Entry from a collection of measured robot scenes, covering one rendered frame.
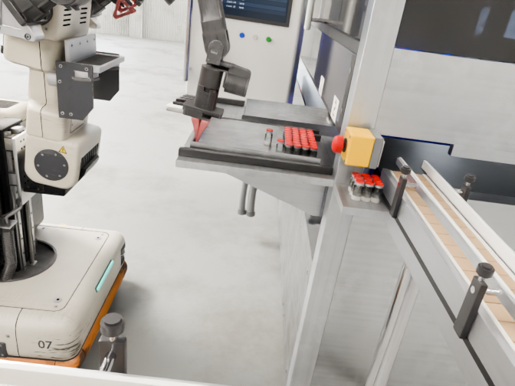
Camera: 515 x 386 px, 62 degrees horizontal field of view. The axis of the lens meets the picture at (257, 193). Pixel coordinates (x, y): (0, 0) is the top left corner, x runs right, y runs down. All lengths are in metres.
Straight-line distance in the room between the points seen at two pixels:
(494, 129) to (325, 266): 0.54
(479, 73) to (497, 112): 0.11
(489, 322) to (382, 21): 0.65
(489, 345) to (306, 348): 0.82
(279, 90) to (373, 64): 1.03
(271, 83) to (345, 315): 1.12
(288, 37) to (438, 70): 1.02
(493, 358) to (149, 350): 1.38
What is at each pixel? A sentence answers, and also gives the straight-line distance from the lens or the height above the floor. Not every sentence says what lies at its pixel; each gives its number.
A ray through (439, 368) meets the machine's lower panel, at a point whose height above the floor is 0.32.
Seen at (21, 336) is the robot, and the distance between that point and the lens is 1.61.
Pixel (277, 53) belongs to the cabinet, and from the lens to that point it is 1.99.
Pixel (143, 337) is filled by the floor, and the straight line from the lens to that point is 1.85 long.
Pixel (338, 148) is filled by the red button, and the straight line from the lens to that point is 0.98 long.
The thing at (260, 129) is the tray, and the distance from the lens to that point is 1.37.
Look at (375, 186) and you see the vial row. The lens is 1.01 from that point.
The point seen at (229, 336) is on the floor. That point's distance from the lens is 1.86.
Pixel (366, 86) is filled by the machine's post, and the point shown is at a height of 1.12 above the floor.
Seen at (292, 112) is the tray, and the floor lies 0.88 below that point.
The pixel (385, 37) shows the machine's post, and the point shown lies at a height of 1.23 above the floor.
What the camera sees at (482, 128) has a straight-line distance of 1.15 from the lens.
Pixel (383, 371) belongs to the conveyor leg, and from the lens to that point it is 1.16.
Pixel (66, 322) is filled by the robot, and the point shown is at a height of 0.27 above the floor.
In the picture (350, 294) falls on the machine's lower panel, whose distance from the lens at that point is 1.27.
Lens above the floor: 1.28
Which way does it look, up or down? 24 degrees down
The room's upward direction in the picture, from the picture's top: 8 degrees clockwise
